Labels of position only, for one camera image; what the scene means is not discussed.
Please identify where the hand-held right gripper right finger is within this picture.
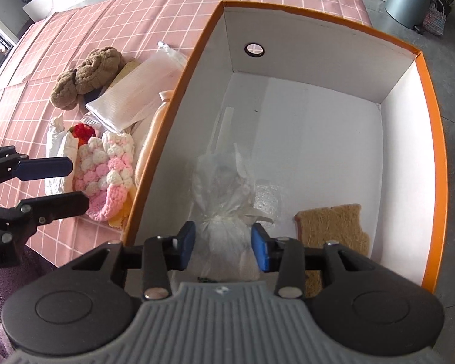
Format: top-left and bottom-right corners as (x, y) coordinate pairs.
(250, 223), (376, 299)

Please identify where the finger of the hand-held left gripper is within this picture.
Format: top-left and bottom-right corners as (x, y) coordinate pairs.
(0, 191), (89, 241)
(0, 145), (73, 190)

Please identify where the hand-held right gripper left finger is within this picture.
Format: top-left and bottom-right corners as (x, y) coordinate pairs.
(61, 221), (196, 300)

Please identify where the pink white crochet hat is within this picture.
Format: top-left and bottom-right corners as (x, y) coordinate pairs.
(73, 132), (137, 222)

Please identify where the yellow cloth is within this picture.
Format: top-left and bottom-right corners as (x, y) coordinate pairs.
(106, 193), (135, 230)

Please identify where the clear plastic bag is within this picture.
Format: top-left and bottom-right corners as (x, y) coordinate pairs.
(193, 142), (277, 283)

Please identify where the orange cardboard box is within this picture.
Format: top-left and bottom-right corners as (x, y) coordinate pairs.
(121, 1), (449, 294)

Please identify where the white crumpled cloth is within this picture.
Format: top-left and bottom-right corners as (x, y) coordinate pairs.
(45, 117), (80, 198)

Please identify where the clear bubble wrap piece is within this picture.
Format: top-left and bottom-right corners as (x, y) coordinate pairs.
(254, 184), (285, 224)

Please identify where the red crochet piece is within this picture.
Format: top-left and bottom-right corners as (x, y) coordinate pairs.
(67, 123), (97, 145)

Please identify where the tan loofah sponge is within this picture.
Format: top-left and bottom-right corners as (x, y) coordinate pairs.
(294, 204), (371, 296)

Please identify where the brown knitted scrunchie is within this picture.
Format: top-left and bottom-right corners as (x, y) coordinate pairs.
(49, 46), (126, 111)

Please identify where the beige cloth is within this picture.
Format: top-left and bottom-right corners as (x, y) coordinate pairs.
(110, 60), (145, 88)

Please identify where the pink checked mat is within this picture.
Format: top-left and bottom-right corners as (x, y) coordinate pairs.
(0, 0), (374, 274)

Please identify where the woven basket bag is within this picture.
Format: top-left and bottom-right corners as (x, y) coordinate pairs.
(423, 0), (449, 38)

